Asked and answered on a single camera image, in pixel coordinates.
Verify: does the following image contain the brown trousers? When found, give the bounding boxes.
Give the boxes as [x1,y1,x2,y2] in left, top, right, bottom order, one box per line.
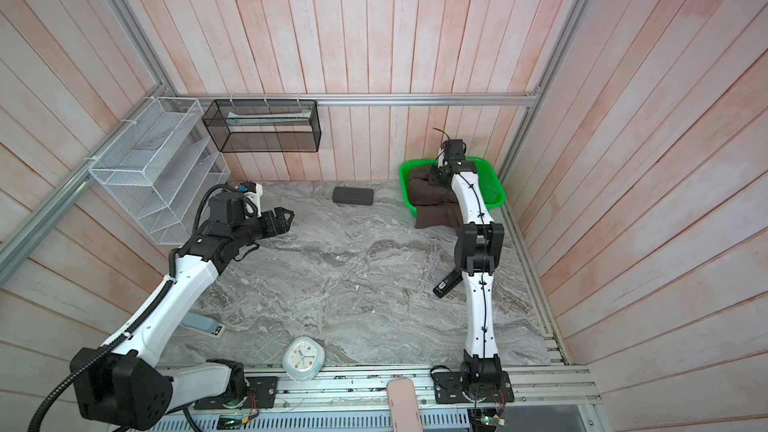
[406,165,463,232]

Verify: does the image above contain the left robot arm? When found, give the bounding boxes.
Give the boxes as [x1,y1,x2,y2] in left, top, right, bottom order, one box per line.
[66,182,294,431]

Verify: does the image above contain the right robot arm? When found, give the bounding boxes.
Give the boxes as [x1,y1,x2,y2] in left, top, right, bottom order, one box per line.
[433,159,505,401]

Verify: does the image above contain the green plastic basket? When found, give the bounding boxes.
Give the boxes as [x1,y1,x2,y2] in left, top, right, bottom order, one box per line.
[398,157,506,218]

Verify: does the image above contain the dark grey rectangular case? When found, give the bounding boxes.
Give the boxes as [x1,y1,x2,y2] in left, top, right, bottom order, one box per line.
[332,186,375,206]

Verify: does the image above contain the black remote control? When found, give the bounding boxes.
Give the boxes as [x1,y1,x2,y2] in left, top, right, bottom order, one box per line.
[433,269,463,298]

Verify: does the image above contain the white alarm clock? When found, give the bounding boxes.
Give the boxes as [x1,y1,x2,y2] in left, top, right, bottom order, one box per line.
[282,336,326,382]

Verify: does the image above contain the pink flat device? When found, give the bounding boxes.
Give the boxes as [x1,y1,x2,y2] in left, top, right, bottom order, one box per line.
[386,378,423,432]

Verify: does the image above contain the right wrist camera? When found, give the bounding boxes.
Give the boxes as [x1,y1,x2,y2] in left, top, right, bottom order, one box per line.
[441,139,466,163]

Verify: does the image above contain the black wire mesh basket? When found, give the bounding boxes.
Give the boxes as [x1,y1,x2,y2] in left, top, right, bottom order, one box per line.
[203,98,322,153]

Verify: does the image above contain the white wire mesh shelf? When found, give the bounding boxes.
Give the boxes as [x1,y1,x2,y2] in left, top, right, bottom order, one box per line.
[90,97,230,246]

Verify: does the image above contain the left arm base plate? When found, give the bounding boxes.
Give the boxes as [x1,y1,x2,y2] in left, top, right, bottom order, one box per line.
[193,376,278,412]

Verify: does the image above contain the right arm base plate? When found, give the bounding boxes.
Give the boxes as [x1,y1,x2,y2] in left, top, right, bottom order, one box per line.
[430,369,515,405]

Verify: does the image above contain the black corrugated cable hose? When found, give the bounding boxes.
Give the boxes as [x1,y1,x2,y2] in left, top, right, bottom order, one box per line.
[27,278,175,432]

